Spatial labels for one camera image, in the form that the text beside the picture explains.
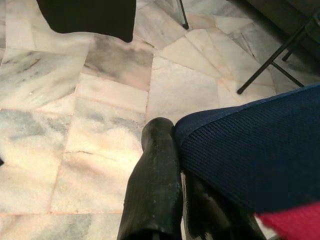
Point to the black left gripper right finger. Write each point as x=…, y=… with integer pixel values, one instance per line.
x=212, y=220

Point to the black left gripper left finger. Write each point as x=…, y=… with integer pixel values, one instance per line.
x=152, y=187

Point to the navy shirt red trim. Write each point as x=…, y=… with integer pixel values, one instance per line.
x=250, y=150

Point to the silver metal clothes rack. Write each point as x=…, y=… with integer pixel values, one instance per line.
x=183, y=15

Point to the black T-shirt white text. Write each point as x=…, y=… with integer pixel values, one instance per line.
x=87, y=15

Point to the dark fabric sofa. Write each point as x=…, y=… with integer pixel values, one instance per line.
x=275, y=10

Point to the black metal-frame stand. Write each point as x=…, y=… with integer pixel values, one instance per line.
x=275, y=55

